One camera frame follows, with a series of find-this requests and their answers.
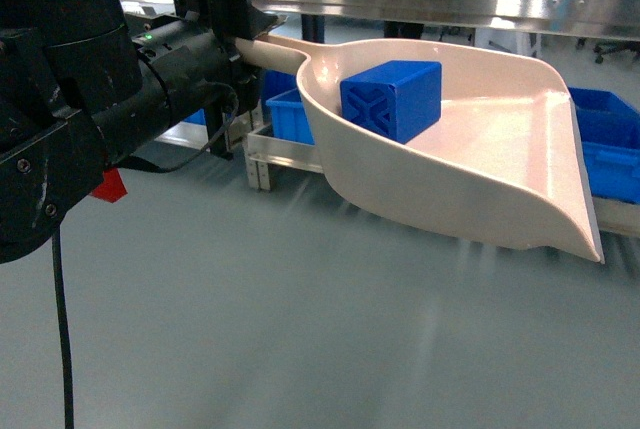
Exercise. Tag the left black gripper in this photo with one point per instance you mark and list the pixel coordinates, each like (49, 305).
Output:
(196, 62)

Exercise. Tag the blue plastic block part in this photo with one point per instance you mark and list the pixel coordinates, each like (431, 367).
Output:
(397, 100)

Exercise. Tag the beige plastic dustpan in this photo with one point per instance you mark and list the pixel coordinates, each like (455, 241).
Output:
(502, 166)

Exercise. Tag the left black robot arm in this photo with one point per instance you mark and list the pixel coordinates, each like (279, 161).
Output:
(81, 92)

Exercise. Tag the red tag on arm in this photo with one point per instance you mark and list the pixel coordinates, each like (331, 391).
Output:
(112, 188)

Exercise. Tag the small blue bin lower shelf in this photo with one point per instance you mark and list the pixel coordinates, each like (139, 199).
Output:
(288, 118)

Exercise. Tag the steel shelf rack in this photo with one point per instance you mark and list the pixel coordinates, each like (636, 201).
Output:
(612, 19)

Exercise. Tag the blue crate right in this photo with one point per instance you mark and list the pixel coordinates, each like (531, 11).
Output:
(609, 132)

